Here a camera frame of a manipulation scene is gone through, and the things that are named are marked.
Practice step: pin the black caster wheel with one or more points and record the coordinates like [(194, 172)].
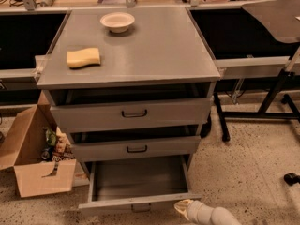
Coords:
[(291, 178)]

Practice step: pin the green snack bag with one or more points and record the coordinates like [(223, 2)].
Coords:
[(50, 136)]

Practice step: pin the grey drawer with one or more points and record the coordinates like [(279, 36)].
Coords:
[(137, 185), (135, 143), (148, 106)]

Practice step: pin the grey bottom drawer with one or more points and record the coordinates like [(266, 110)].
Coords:
[(137, 185)]

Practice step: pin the yellow sponge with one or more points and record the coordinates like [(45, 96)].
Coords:
[(83, 58)]

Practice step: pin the grey middle drawer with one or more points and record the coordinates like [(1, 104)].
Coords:
[(135, 143)]

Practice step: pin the open cardboard box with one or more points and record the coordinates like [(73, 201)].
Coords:
[(22, 148)]

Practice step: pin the grey drawer cabinet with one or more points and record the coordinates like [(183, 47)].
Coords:
[(161, 47)]

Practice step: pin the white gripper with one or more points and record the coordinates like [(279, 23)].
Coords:
[(194, 209)]

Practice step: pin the grey side table top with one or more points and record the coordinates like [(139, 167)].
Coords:
[(279, 17)]

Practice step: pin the grey top drawer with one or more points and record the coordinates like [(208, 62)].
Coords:
[(148, 106)]

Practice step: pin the black table leg frame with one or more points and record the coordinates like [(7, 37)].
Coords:
[(262, 113)]

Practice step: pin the white paper bowl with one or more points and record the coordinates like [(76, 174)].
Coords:
[(117, 22)]

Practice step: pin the brown snack packet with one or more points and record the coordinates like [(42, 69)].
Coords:
[(62, 149)]

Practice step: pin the dark soda can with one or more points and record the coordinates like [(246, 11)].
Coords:
[(47, 153)]

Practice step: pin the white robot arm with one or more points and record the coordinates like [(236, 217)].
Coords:
[(222, 216)]

